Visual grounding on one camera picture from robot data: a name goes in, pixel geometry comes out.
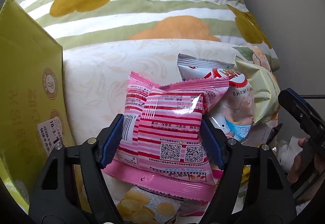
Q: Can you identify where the pale green orange snack bag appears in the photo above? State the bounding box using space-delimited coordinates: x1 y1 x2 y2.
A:
234 56 280 124

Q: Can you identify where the pink striped snack bag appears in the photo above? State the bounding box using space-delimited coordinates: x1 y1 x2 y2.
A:
115 72 229 185

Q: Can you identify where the green cardboard box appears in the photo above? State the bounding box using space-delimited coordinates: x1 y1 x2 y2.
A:
1 0 74 211

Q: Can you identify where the potato chips snack bag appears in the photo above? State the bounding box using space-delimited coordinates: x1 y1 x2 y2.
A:
116 185 184 223

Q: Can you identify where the shrimp flakes snack bag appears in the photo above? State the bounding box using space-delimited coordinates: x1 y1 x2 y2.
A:
177 54 255 142

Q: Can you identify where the floral striped quilt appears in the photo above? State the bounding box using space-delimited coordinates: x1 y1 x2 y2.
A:
16 0 280 71

